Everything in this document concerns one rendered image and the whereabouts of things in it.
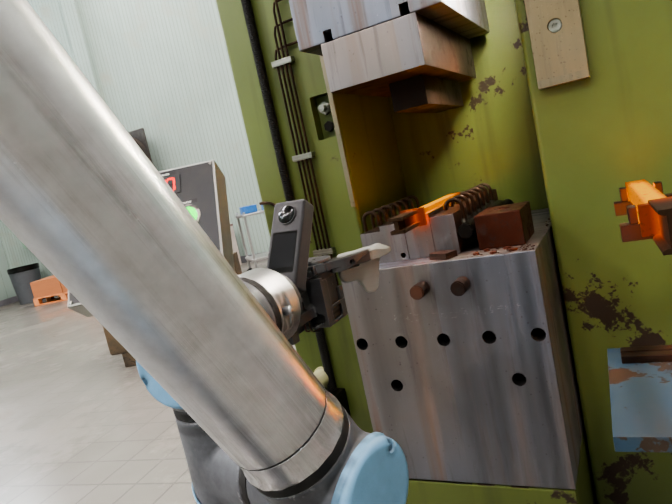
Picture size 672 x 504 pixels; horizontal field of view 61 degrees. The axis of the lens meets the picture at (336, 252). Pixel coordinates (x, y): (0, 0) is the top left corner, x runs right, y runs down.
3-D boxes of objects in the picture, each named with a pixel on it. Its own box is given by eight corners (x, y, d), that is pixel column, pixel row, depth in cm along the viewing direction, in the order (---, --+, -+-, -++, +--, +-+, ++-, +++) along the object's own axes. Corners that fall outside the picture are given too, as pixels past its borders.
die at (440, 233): (460, 253, 108) (452, 209, 107) (366, 265, 117) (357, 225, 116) (501, 218, 144) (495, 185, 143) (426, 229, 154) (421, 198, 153)
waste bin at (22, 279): (54, 295, 1110) (44, 261, 1101) (31, 303, 1058) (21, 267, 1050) (33, 299, 1129) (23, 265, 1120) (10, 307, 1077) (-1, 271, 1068)
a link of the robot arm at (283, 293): (203, 281, 62) (276, 271, 57) (230, 270, 66) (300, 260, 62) (222, 358, 63) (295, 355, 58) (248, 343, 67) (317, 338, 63)
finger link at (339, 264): (359, 261, 76) (301, 278, 72) (356, 248, 76) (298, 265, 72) (377, 262, 72) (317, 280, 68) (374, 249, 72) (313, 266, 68)
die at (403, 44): (425, 64, 103) (415, 11, 102) (330, 92, 113) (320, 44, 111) (476, 78, 140) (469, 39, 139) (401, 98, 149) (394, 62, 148)
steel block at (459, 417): (575, 490, 101) (535, 249, 96) (382, 477, 119) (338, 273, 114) (590, 368, 150) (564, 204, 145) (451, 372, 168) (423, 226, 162)
